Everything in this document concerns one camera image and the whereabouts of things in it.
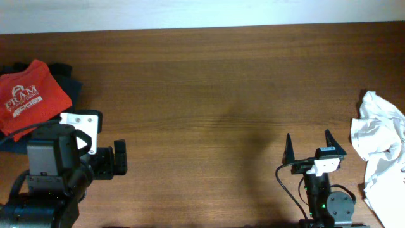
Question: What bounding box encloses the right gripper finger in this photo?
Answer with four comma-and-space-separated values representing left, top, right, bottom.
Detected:
325, 129, 347, 156
282, 133, 295, 165

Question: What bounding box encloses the red soccer t-shirt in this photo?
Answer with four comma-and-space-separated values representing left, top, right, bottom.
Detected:
1, 60, 72, 136

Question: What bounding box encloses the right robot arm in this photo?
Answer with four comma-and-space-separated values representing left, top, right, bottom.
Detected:
276, 130, 356, 227

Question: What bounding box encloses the white t-shirt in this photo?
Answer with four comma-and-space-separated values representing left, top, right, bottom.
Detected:
351, 91, 404, 227

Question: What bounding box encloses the dark grey folded garment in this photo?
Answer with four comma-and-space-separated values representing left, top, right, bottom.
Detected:
0, 72, 84, 110

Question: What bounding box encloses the navy blue folded garment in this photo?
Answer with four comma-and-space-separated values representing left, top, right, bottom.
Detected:
1, 136, 30, 155

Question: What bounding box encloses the black folded garment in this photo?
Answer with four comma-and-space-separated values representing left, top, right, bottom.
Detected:
1, 62, 73, 78

